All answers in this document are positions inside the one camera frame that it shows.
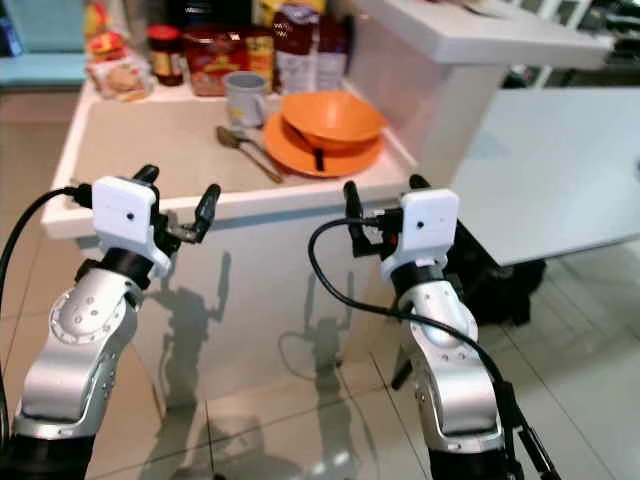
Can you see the black utensil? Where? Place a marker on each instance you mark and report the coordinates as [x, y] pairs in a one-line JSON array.
[[317, 157]]

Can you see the tall white counter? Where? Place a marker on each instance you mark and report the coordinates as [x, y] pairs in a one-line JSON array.
[[460, 60]]

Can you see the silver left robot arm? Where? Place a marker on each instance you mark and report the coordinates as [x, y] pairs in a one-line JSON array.
[[75, 350]]

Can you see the clear cookie package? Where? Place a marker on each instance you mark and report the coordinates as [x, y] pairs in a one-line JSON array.
[[122, 77]]

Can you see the white dark red bag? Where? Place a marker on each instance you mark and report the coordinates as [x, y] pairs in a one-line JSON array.
[[294, 48]]

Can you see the jar with red lid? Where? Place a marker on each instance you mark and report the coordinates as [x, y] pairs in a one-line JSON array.
[[164, 57]]

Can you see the white table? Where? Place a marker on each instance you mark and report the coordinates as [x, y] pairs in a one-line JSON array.
[[550, 170]]

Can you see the orange plate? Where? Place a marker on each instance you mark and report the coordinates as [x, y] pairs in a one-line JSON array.
[[290, 158]]

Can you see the grey mug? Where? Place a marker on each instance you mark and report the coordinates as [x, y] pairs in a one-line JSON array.
[[245, 98]]

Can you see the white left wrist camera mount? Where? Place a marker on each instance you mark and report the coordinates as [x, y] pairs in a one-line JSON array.
[[122, 215]]

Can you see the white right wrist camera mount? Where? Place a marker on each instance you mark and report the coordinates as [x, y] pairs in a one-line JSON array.
[[425, 225]]

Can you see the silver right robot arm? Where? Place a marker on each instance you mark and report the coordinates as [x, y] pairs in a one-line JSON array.
[[455, 370]]

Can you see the yellow red snack bag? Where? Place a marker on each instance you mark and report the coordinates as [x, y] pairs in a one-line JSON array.
[[105, 35]]

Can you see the red food box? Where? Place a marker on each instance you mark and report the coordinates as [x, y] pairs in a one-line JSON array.
[[215, 60]]

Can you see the orange bowl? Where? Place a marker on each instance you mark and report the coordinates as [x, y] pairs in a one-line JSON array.
[[332, 113]]

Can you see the metal spoon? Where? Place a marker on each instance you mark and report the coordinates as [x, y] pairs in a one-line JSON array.
[[230, 138]]

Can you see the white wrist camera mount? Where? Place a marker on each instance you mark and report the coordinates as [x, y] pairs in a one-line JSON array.
[[425, 225], [122, 215]]

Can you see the light blue bench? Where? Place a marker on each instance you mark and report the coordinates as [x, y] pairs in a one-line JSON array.
[[40, 68]]

